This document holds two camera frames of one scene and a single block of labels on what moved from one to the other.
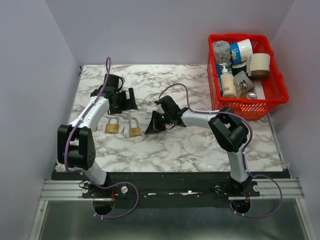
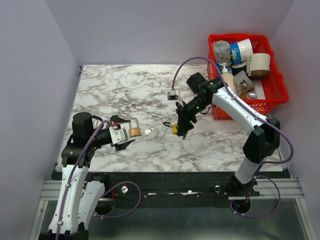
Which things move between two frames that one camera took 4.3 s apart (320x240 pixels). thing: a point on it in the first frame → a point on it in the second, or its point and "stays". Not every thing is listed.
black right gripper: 154,127 → 184,117
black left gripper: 128,104 → 116,118
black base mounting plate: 125,187 stays
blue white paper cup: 239,51 stays
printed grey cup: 242,83 stays
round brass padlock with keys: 134,131 stays
